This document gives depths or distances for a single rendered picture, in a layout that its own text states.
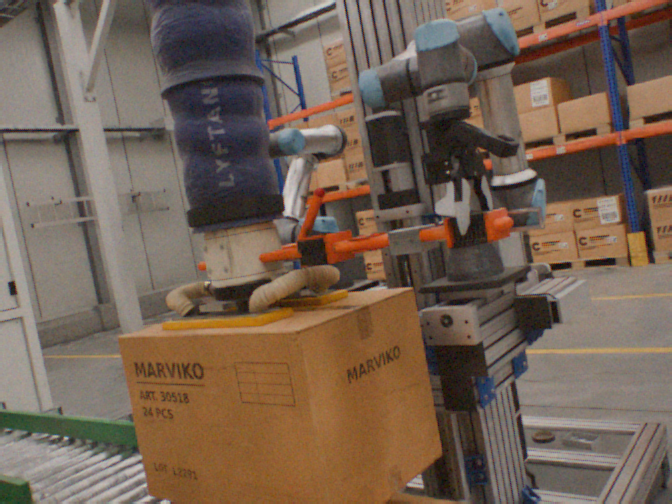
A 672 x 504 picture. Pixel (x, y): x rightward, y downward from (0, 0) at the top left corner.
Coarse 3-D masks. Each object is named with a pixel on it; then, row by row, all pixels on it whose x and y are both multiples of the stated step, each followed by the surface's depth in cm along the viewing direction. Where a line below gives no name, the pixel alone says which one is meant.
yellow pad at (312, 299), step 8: (304, 288) 148; (304, 296) 145; (312, 296) 143; (320, 296) 143; (328, 296) 142; (336, 296) 144; (344, 296) 146; (272, 304) 149; (280, 304) 148; (288, 304) 146; (296, 304) 144; (304, 304) 143; (312, 304) 141; (320, 304) 140
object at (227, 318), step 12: (240, 300) 136; (204, 312) 143; (216, 312) 143; (228, 312) 139; (240, 312) 134; (264, 312) 130; (276, 312) 129; (288, 312) 131; (168, 324) 145; (180, 324) 142; (192, 324) 139; (204, 324) 136; (216, 324) 134; (228, 324) 131; (240, 324) 129; (252, 324) 126; (264, 324) 126
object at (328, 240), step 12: (300, 240) 130; (312, 240) 126; (324, 240) 125; (336, 240) 127; (300, 252) 129; (312, 252) 127; (324, 252) 125; (348, 252) 129; (300, 264) 129; (312, 264) 127
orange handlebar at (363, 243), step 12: (432, 228) 111; (504, 228) 103; (348, 240) 122; (360, 240) 121; (372, 240) 119; (384, 240) 117; (432, 240) 111; (276, 252) 136; (288, 252) 133; (336, 252) 125; (360, 252) 121; (204, 264) 151
